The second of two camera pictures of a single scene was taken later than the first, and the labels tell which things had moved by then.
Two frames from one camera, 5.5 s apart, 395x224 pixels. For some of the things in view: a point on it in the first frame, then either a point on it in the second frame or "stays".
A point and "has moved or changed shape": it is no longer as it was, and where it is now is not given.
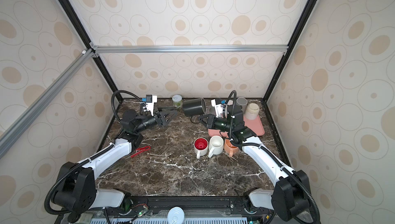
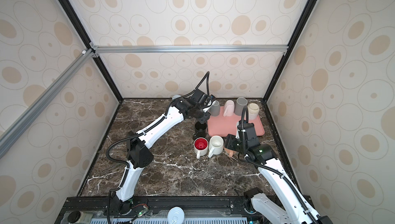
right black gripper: x=211 y=122 to x=229 y=142
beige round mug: x=252 y=111 stays
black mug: x=194 y=108 has moved or changed shape
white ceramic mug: x=216 y=144 stays
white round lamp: x=176 y=215 stays
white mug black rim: x=200 y=147 stays
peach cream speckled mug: x=230 y=148 stays
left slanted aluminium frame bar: x=39 y=104 stays
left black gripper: x=160 y=121 to x=205 y=117
